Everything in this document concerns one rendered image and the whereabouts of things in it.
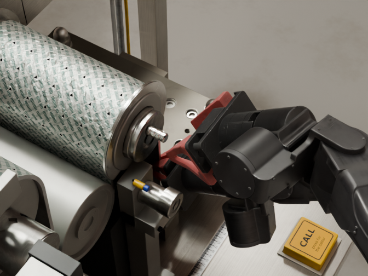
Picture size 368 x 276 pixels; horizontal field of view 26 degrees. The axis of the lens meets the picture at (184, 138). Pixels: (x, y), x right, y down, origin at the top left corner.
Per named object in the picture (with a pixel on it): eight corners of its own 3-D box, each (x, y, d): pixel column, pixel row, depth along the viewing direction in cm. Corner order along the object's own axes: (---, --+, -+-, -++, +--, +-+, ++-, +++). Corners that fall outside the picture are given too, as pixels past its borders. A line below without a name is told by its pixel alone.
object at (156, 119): (138, 172, 108) (131, 144, 102) (125, 166, 109) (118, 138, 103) (167, 131, 111) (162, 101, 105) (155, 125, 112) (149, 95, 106)
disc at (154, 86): (105, 201, 108) (105, 125, 97) (102, 199, 108) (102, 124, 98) (164, 136, 117) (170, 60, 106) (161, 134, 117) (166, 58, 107)
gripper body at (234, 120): (258, 129, 101) (303, 125, 95) (217, 185, 96) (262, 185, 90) (232, 90, 98) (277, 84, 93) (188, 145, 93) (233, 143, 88)
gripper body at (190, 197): (210, 163, 125) (247, 167, 120) (176, 211, 120) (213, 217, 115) (193, 133, 122) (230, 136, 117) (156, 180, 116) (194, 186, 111)
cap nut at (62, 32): (64, 56, 145) (61, 38, 142) (48, 48, 146) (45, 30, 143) (76, 43, 147) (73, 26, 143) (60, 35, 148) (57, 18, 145)
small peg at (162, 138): (164, 145, 104) (162, 139, 103) (145, 136, 105) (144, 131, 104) (169, 137, 105) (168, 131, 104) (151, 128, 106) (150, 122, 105)
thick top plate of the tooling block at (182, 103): (194, 199, 134) (194, 179, 129) (7, 102, 146) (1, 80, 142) (241, 134, 142) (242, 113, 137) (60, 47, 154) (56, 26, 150)
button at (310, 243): (318, 272, 134) (321, 265, 132) (281, 252, 136) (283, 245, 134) (337, 240, 137) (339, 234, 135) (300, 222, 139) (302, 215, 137)
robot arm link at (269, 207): (303, 149, 114) (289, 175, 107) (315, 221, 118) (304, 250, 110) (224, 155, 119) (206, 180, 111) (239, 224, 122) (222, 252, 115)
